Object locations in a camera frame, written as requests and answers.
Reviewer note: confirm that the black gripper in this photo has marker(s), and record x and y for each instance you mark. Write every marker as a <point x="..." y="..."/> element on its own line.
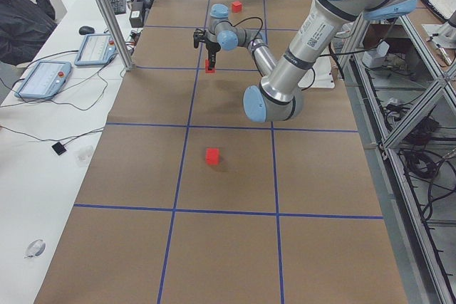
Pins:
<point x="212" y="48"/>

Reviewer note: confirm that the red block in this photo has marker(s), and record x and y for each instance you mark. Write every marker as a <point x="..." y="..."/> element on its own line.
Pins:
<point x="212" y="156"/>
<point x="209" y="67"/>
<point x="236" y="6"/>

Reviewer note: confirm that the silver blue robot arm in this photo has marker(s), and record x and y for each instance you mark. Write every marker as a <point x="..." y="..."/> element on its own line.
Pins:
<point x="278" y="96"/>

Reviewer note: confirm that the black power adapter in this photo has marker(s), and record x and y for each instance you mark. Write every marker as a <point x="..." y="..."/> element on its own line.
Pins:
<point x="136" y="17"/>

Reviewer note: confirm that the far teach pendant tablet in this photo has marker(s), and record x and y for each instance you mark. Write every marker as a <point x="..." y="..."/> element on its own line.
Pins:
<point x="95" y="50"/>

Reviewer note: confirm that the teach pendant tablet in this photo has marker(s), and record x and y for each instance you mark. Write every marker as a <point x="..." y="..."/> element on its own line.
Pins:
<point x="95" y="50"/>
<point x="44" y="81"/>

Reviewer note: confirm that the black computer mouse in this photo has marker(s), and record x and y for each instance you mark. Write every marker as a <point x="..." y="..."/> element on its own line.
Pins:
<point x="83" y="30"/>

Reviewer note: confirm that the near teach pendant tablet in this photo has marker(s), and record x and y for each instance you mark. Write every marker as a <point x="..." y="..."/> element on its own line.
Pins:
<point x="44" y="81"/>

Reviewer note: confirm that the small black square sensor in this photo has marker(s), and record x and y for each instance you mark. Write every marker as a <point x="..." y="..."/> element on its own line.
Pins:
<point x="59" y="148"/>

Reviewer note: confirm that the person in black jacket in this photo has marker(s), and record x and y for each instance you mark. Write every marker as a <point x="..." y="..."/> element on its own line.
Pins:
<point x="25" y="27"/>

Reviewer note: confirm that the aluminium frame post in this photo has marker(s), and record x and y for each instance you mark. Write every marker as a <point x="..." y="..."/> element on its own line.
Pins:
<point x="115" y="31"/>

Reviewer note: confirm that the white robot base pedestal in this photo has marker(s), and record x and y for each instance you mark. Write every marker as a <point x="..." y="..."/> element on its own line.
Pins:
<point x="320" y="76"/>

